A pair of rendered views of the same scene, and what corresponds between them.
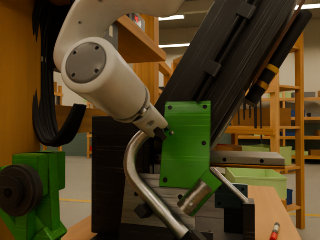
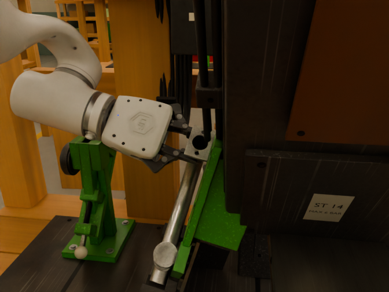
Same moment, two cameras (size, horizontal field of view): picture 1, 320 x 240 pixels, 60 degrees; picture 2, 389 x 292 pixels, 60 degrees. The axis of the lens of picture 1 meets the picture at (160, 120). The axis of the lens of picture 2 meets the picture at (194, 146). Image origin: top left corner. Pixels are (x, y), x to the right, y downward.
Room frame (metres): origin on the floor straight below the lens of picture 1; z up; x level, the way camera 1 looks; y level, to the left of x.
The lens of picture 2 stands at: (0.59, -0.52, 1.44)
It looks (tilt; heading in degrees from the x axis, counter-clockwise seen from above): 23 degrees down; 82
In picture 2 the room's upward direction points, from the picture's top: straight up
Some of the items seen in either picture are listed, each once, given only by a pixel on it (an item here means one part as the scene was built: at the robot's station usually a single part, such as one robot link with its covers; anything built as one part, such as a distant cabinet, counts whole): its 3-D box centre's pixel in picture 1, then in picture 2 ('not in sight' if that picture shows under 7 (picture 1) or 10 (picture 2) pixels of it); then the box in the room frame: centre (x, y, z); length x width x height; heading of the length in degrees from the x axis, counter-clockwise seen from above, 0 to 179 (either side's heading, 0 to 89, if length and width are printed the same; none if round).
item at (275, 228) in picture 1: (275, 232); not in sight; (0.80, -0.33, 0.91); 0.13 x 0.02 x 0.02; 152
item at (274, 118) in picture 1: (220, 125); not in sight; (4.11, -0.90, 1.19); 2.30 x 0.55 x 2.39; 29
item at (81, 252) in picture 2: not in sight; (83, 243); (0.43, 0.11, 0.96); 0.06 x 0.03 x 0.06; 74
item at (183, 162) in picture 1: (188, 142); (221, 193); (0.69, -0.07, 1.17); 0.13 x 0.12 x 0.20; 164
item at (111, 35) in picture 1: (85, 45); (217, 13); (0.73, 0.20, 1.42); 0.17 x 0.12 x 0.15; 164
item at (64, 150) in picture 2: (15, 190); (69, 158); (0.40, 0.21, 1.12); 0.07 x 0.03 x 0.08; 74
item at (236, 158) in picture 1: (209, 157); (324, 247); (0.83, -0.15, 1.11); 0.39 x 0.16 x 0.03; 74
